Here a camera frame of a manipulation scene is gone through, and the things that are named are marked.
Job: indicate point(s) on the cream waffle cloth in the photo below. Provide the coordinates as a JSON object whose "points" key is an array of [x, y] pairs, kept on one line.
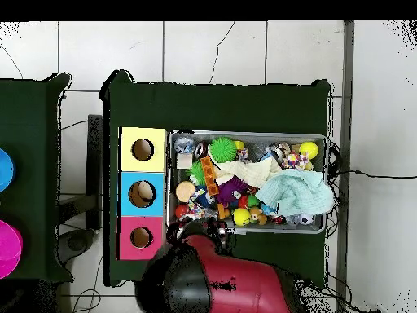
{"points": [[251, 171]]}

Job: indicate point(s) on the shallow clear mesh bin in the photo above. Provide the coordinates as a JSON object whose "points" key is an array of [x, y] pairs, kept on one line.
{"points": [[286, 137]]}

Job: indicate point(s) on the green spiky ball with eyes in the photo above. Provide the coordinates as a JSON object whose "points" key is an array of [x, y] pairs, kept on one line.
{"points": [[223, 149]]}

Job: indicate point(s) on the yellow smiley ball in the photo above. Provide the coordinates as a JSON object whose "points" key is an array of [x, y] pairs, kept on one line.
{"points": [[241, 216]]}

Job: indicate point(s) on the dark green side table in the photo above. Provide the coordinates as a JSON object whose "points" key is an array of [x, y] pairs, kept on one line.
{"points": [[32, 130]]}

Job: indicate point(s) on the dark green table cloth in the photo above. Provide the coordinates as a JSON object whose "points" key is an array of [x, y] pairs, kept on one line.
{"points": [[221, 107]]}

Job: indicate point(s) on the black chair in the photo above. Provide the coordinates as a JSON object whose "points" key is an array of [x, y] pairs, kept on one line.
{"points": [[95, 146]]}

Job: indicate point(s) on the colourful knotted cloth ball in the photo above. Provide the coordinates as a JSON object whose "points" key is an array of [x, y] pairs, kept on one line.
{"points": [[294, 160]]}

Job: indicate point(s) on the pink bowl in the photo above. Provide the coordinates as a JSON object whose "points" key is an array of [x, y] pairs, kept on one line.
{"points": [[9, 249]]}

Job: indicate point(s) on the purple spiky ball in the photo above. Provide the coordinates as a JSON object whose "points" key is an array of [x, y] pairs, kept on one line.
{"points": [[229, 192]]}

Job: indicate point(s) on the light blue waffle cloth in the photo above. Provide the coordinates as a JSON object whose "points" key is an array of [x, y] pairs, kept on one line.
{"points": [[299, 192]]}

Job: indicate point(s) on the blue bowl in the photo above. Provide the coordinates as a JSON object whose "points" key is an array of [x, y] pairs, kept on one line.
{"points": [[6, 169]]}

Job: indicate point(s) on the orange plastic grid bar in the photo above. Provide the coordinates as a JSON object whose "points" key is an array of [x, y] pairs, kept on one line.
{"points": [[210, 177]]}

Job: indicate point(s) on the plain yellow ball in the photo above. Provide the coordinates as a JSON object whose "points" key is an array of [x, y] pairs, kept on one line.
{"points": [[309, 150]]}

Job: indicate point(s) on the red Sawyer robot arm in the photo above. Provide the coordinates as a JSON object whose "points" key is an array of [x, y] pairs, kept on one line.
{"points": [[247, 280]]}

